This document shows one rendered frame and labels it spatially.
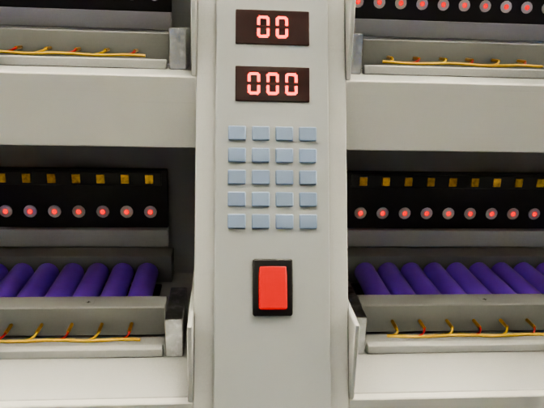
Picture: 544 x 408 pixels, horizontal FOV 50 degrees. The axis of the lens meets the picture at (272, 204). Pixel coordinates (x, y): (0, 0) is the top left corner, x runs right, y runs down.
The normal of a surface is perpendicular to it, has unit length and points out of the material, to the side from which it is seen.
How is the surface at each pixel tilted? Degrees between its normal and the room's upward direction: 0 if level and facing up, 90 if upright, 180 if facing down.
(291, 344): 90
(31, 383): 22
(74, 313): 112
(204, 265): 90
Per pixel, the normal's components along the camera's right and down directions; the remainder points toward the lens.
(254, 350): 0.08, -0.08
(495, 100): 0.07, 0.29
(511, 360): 0.03, -0.96
